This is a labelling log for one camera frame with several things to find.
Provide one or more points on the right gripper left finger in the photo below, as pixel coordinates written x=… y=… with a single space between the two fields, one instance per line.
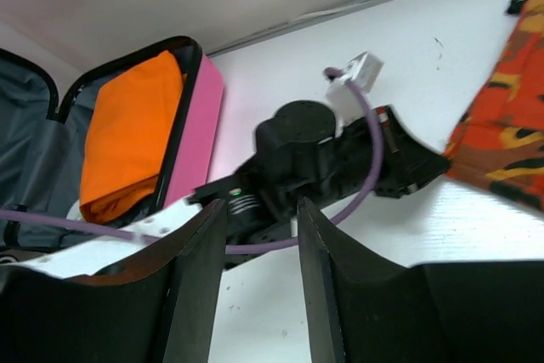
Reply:
x=156 y=305

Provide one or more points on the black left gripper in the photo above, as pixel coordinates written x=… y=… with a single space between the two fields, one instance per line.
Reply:
x=300 y=151

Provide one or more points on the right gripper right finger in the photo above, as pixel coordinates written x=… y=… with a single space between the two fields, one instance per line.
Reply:
x=362 y=307

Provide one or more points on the orange camouflage cloth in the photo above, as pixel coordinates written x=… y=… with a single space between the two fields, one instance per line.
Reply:
x=498 y=143

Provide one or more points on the pink hard-shell suitcase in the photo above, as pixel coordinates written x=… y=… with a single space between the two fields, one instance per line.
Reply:
x=43 y=133

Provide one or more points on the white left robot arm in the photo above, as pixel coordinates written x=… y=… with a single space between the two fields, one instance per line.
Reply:
x=113 y=245

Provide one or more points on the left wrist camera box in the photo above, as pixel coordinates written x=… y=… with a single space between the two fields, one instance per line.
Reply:
x=348 y=85

